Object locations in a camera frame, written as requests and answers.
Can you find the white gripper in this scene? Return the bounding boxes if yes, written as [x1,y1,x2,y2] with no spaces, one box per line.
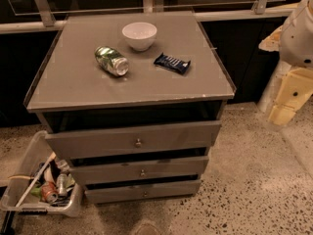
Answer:
[257,26,313,125]

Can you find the grey top drawer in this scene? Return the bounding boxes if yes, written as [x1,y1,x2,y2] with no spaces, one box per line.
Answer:
[46,120,221,160]

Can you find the grey drawer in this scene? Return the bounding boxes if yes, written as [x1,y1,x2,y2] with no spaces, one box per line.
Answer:
[70,156,208,185]
[85,179,201,204]
[46,120,221,160]

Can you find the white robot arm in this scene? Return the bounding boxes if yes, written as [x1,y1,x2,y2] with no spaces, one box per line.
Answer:
[258,0,313,125]

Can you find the grey middle drawer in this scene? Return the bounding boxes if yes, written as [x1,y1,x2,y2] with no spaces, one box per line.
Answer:
[70,156,208,185]

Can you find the grey drawer cabinet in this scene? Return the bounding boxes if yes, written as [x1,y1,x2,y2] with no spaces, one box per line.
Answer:
[25,12,235,192]

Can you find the grey bottom drawer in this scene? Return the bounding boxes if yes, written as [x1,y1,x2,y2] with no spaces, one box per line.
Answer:
[85,179,201,204]

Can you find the dark blue candy bar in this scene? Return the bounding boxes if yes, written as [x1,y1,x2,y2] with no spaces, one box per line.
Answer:
[154,53,191,74]

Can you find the white ceramic bowl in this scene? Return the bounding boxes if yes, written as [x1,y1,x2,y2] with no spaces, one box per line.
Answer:
[122,22,157,51]

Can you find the green soda can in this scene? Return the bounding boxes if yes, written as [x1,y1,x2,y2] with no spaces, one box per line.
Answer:
[95,46,129,76]

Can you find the white stick in bin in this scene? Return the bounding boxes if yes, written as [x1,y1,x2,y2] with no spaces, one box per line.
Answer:
[15,152,56,207]

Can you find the silver can in bin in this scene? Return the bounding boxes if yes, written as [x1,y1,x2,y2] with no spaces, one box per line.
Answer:
[57,173,67,197]

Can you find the metal railing with glass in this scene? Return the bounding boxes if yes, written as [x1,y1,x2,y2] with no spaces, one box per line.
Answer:
[0,0,300,34]

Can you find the red soda can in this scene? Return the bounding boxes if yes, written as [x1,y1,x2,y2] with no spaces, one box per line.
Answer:
[41,182,58,204]

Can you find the clear plastic bin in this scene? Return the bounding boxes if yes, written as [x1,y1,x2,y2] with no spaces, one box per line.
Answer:
[1,131,83,217]

